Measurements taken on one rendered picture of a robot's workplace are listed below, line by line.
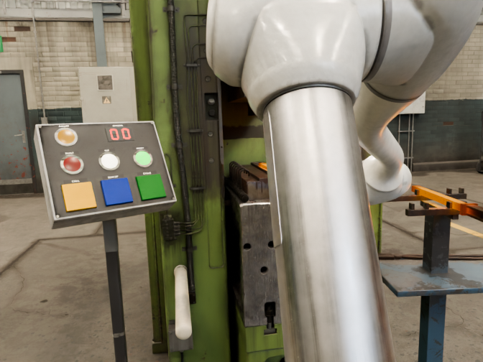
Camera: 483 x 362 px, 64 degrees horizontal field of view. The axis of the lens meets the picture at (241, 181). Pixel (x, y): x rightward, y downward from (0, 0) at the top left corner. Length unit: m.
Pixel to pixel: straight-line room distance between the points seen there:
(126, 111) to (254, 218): 5.50
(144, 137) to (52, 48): 6.48
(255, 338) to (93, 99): 5.73
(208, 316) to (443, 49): 1.35
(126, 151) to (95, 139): 0.09
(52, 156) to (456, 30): 0.96
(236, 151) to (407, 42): 1.39
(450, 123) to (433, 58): 8.69
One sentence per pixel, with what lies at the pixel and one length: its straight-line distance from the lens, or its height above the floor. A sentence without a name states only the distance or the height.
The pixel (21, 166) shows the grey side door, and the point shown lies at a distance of 7.82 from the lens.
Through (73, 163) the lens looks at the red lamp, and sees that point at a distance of 1.14.
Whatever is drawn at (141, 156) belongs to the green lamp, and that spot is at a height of 1.10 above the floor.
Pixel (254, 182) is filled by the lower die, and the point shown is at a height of 0.98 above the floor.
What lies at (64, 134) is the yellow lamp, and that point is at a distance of 1.18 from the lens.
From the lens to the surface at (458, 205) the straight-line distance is 1.34.
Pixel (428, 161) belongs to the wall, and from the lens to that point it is 8.98.
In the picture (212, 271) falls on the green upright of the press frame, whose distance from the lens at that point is 1.56.
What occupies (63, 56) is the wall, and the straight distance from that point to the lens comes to 7.59.
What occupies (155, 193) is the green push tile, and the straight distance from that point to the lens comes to 1.15.
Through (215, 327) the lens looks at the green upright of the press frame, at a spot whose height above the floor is 0.37.
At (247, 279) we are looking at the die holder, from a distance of 1.37.
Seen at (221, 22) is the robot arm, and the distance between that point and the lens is 0.45.
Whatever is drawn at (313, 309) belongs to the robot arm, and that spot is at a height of 1.03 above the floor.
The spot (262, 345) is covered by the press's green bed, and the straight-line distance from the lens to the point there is 1.51.
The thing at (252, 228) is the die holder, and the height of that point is 0.83.
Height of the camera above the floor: 1.20
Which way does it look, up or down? 9 degrees down
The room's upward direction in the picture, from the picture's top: 2 degrees counter-clockwise
